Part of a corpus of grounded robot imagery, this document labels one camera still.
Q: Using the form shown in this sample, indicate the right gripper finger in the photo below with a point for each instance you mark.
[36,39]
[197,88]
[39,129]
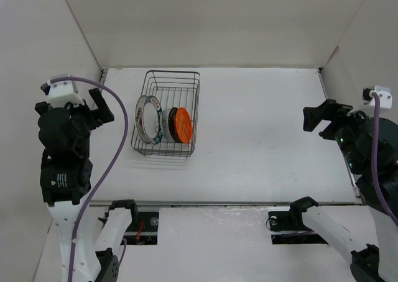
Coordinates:
[330,131]
[326,111]

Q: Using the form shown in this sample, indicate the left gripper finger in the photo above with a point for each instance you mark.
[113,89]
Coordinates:
[102,113]
[87,105]

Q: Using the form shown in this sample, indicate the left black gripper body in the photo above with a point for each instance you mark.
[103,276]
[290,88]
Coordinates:
[87,118]

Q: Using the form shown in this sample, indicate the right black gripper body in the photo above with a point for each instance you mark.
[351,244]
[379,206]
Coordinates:
[349,125]

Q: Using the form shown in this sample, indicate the white plate red characters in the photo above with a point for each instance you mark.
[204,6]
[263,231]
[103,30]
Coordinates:
[139,119]

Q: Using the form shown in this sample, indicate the white plate green rim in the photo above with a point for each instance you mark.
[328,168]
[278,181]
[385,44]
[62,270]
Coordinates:
[151,120]

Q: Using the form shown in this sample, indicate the clear glass plate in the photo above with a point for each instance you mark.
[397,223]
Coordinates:
[165,125]

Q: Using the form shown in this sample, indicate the orange plate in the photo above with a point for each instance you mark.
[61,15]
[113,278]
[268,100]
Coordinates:
[183,124]

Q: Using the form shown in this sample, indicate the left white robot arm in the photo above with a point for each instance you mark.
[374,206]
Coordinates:
[65,125]

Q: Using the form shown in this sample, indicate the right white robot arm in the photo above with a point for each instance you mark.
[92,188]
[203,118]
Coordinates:
[369,147]

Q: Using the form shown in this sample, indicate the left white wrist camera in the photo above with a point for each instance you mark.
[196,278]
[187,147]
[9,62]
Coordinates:
[62,91]

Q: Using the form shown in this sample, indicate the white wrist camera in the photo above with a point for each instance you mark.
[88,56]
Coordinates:
[373,97]
[62,91]

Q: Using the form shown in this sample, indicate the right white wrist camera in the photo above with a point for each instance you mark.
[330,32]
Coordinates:
[373,97]

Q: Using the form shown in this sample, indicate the grey wire dish rack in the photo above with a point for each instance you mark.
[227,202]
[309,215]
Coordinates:
[172,89]

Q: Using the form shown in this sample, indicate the aluminium rail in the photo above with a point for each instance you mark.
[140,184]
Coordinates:
[357,202]

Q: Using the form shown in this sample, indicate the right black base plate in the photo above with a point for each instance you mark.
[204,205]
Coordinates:
[284,231]

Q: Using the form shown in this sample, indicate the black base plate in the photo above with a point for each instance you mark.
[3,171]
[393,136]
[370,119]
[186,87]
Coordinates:
[284,231]
[145,231]

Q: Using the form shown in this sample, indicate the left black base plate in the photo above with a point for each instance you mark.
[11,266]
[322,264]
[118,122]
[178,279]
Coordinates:
[145,231]

